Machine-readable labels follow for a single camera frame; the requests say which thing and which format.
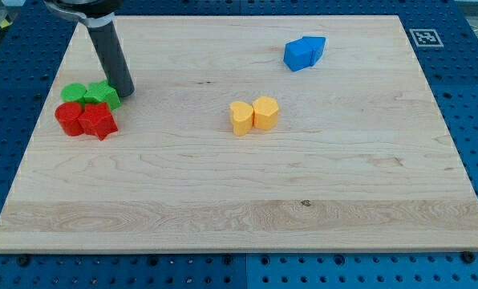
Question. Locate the red star block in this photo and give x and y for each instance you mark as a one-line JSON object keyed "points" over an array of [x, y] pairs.
{"points": [[97, 120]]}

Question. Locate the blue cube block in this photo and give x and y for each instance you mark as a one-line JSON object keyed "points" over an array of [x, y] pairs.
{"points": [[297, 54]]}

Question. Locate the yellow heart block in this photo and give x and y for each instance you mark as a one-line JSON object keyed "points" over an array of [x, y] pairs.
{"points": [[241, 117]]}

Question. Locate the blue pentagon block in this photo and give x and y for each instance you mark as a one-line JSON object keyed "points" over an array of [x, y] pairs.
{"points": [[317, 43]]}

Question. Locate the wooden board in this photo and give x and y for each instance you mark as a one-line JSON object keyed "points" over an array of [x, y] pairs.
{"points": [[360, 159]]}

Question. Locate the green star block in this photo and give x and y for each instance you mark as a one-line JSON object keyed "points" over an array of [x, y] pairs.
{"points": [[100, 92]]}

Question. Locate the white fiducial marker tag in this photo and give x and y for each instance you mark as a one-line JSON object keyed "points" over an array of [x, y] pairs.
{"points": [[423, 37]]}

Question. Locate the yellow hexagon block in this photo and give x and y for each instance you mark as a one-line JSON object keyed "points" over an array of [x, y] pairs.
{"points": [[266, 111]]}

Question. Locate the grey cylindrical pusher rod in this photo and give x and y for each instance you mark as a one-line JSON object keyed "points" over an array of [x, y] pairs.
{"points": [[109, 51]]}

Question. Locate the green cylinder block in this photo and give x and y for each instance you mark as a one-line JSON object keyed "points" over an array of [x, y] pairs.
{"points": [[74, 92]]}

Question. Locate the red cylinder block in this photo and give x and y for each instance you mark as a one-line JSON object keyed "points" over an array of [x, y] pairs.
{"points": [[67, 114]]}

